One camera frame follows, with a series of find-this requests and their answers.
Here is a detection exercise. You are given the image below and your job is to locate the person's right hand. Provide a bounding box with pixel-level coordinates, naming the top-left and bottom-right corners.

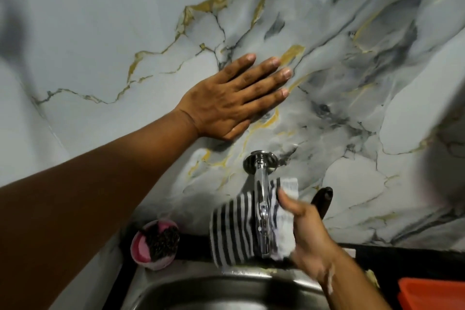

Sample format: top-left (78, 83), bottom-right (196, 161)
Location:
top-left (278, 187), bottom-right (342, 283)

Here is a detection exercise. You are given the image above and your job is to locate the person's left hand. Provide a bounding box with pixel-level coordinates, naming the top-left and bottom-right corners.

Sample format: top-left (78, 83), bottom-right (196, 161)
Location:
top-left (175, 53), bottom-right (293, 141)

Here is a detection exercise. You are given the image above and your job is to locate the black white striped cloth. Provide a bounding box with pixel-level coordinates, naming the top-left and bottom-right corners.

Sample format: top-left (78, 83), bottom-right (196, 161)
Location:
top-left (209, 177), bottom-right (299, 268)

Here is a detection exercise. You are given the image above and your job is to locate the person's right forearm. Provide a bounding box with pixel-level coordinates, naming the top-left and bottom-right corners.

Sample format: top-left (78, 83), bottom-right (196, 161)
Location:
top-left (317, 246), bottom-right (392, 310)

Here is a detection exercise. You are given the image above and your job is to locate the person's left forearm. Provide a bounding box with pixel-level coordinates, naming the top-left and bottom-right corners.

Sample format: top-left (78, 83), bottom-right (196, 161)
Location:
top-left (0, 108), bottom-right (199, 310)

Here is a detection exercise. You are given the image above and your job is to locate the stainless steel sink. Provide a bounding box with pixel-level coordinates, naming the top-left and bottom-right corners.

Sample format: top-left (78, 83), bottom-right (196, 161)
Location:
top-left (128, 261), bottom-right (327, 310)

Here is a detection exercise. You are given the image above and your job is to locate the dark scouring pad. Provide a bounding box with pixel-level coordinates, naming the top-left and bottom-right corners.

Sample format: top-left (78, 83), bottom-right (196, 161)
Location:
top-left (144, 225), bottom-right (180, 262)

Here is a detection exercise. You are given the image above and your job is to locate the pink soap bowl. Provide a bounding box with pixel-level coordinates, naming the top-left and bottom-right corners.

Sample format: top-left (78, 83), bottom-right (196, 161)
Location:
top-left (130, 219), bottom-right (180, 271)

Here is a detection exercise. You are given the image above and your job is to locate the red plastic container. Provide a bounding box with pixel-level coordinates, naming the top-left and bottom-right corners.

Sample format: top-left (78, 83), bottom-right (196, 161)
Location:
top-left (397, 277), bottom-right (465, 310)

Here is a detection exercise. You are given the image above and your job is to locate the chrome wall tap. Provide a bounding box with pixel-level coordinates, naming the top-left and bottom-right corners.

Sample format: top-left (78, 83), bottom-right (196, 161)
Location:
top-left (243, 150), bottom-right (279, 259)

